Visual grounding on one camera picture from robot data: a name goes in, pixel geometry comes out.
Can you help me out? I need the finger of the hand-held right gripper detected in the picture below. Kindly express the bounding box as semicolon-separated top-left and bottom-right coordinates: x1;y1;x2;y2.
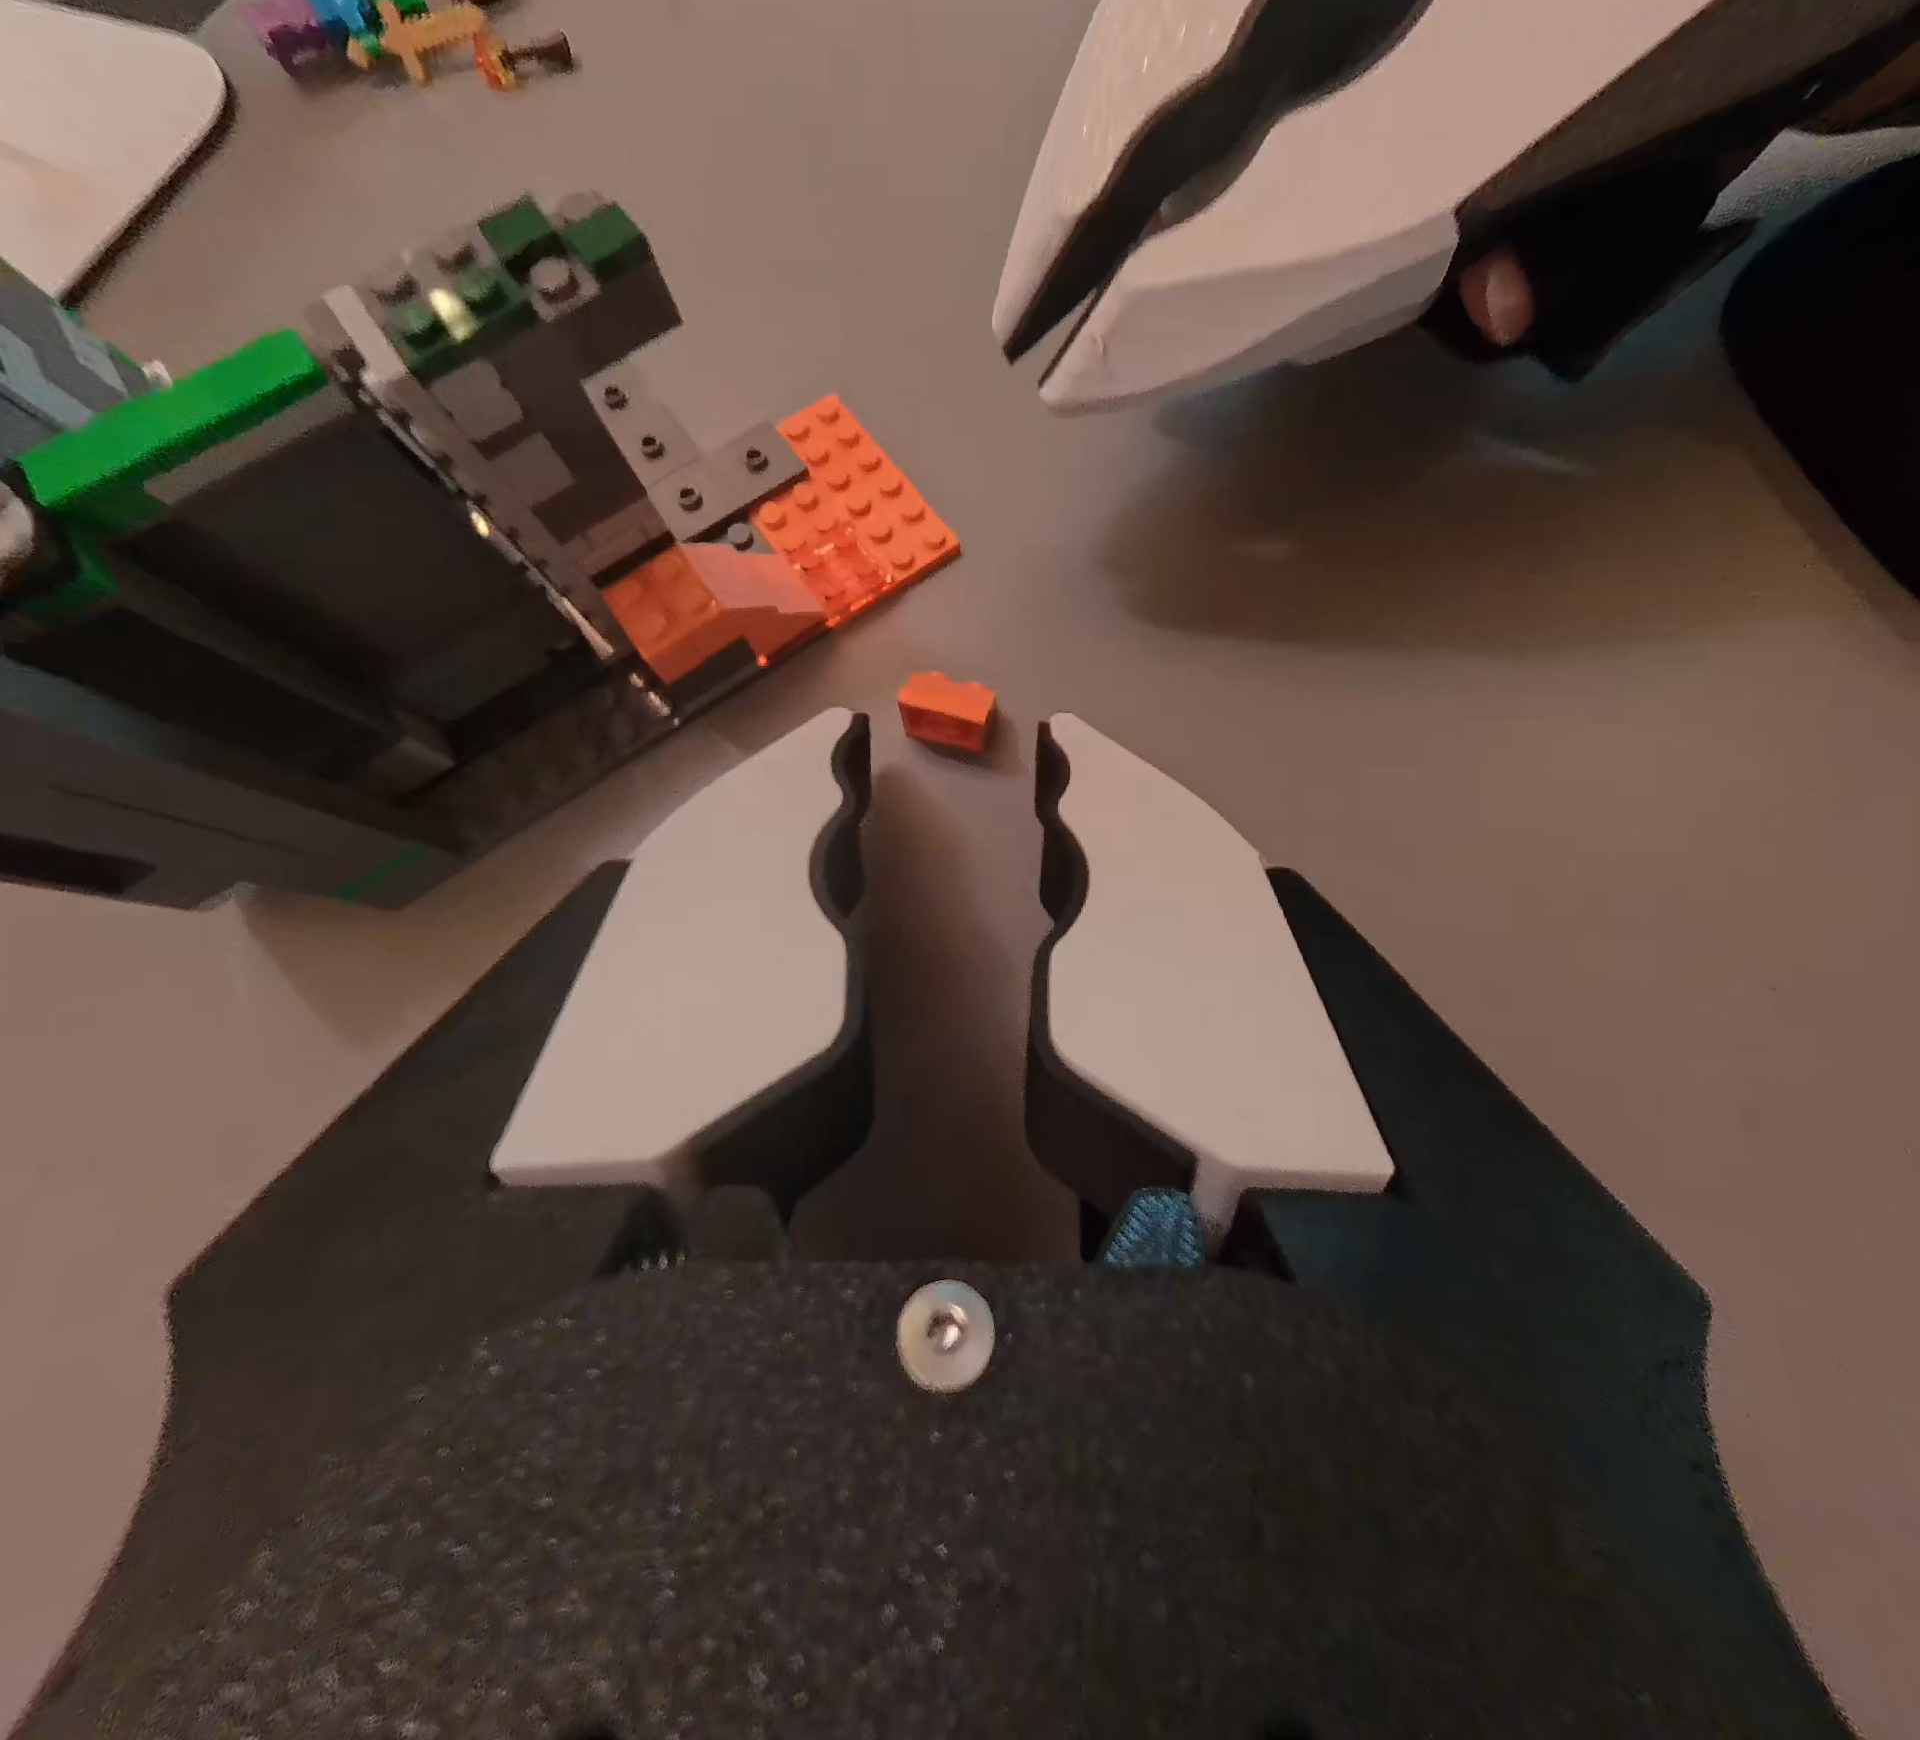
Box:
1035;0;1836;416
992;0;1524;364

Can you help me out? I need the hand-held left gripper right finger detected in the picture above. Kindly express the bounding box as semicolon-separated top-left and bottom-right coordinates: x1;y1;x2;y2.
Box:
1025;711;1397;1246

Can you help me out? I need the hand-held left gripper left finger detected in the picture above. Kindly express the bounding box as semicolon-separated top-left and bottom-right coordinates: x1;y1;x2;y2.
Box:
490;708;876;1239

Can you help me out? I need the small orange lego brick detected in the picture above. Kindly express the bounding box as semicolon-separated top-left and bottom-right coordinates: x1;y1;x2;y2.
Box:
897;672;998;759

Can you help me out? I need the grey tan lego building model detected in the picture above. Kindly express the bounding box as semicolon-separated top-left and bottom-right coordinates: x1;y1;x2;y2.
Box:
0;194;961;909

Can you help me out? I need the grey desk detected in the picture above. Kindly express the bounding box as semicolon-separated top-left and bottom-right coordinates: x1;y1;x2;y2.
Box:
0;0;1920;1698

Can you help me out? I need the person's right hand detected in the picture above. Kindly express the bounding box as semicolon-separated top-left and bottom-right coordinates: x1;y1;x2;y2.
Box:
1422;192;1760;381

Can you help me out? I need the black mesh cushion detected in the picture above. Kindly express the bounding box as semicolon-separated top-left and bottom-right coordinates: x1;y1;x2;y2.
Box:
1721;156;1920;602

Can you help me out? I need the green purple lego figure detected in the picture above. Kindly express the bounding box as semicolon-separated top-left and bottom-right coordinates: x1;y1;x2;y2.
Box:
242;0;488;85

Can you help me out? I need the white book stand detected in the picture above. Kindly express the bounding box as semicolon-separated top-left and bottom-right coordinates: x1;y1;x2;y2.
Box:
0;0;230;303

